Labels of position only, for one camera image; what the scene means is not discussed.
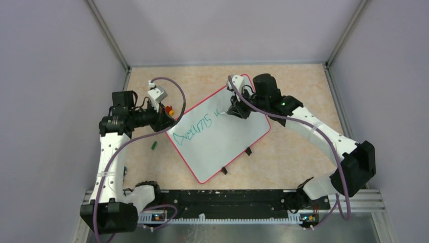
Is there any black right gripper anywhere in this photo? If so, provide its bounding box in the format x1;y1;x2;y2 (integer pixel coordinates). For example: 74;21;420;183
228;87;268;119

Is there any pink framed whiteboard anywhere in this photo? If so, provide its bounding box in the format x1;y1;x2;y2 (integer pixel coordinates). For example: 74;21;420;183
167;86;271;184

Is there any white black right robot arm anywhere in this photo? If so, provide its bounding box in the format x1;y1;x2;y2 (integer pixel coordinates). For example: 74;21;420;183
226;73;376;209

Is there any red yellow green toy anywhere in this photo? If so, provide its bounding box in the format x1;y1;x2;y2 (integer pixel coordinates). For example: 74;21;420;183
164;106;175;116

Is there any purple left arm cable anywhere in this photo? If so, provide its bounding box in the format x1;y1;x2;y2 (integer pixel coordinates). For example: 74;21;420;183
92;77;187;243

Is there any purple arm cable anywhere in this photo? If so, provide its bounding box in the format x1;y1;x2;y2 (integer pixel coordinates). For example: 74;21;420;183
228;75;352;230
92;77;187;243

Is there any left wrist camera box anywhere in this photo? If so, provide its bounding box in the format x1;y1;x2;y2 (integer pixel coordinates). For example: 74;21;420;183
147;80;168;106

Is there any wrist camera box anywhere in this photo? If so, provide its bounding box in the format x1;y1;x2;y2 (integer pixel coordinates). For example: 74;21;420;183
147;80;168;106
227;75;245;93

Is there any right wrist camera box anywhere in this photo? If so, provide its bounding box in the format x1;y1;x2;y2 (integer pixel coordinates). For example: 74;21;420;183
227;75;245;93

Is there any aluminium frame rail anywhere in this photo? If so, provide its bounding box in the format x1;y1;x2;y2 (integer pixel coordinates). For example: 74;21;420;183
122;68;132;91

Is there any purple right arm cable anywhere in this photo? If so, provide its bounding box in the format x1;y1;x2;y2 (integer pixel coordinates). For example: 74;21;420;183
228;75;352;230

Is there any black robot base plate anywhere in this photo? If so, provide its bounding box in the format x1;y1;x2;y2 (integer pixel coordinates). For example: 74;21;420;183
148;189;331;219

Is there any white slotted cable duct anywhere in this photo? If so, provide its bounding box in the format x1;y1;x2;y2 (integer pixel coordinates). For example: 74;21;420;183
138;212;303;226

